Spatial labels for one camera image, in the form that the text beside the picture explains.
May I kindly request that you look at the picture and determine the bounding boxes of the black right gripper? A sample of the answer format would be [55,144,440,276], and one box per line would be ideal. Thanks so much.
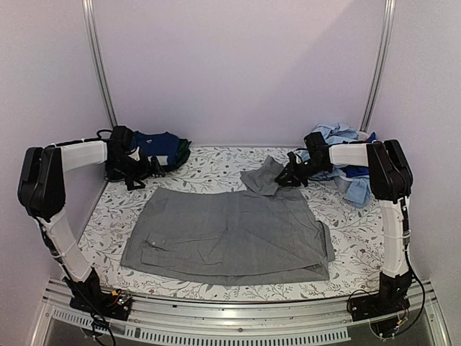
[275,158,330,187]

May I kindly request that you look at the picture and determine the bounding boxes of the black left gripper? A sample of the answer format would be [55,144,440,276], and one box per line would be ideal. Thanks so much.
[107,154,166,190]

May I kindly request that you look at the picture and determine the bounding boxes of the grey button-up shirt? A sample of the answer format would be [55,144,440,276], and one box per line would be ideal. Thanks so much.
[120,156,335,286]

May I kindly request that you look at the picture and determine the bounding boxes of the dark green plaid garment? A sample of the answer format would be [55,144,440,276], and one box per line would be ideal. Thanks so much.
[104,136,192,177]

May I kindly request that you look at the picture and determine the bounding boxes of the royal blue garment in basket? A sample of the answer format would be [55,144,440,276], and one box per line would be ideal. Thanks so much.
[342,165,369,179]

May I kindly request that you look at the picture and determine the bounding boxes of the light blue shirt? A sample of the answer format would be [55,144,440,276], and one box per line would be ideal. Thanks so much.
[310,123,377,208]

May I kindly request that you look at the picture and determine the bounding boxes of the left robot arm white sleeves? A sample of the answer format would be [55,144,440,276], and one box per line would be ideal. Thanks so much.
[17,125,138,295]

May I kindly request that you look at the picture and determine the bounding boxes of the robot arm white sleeves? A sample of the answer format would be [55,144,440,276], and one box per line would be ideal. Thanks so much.
[304,131,415,300]
[17,125,138,295]

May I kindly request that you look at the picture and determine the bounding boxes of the right robot arm white sleeves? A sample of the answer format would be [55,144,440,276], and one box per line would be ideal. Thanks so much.
[304,131,415,300]

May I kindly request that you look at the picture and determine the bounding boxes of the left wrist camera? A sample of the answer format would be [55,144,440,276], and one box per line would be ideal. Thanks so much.
[128,146,143,161]

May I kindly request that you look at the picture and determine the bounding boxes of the aluminium front rail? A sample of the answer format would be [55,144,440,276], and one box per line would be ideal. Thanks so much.
[31,279,455,345]

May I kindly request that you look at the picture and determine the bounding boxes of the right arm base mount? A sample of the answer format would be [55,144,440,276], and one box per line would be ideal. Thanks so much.
[346,271,412,339]

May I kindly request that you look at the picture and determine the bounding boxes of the left aluminium frame post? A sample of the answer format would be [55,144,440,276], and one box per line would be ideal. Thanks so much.
[81,0,118,128]

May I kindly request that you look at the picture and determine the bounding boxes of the aluminium frame post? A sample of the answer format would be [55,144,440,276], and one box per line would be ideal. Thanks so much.
[359,0,396,132]
[81,0,118,128]

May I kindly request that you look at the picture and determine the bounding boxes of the right aluminium frame post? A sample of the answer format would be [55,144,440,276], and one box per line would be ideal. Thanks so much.
[359,0,396,132]

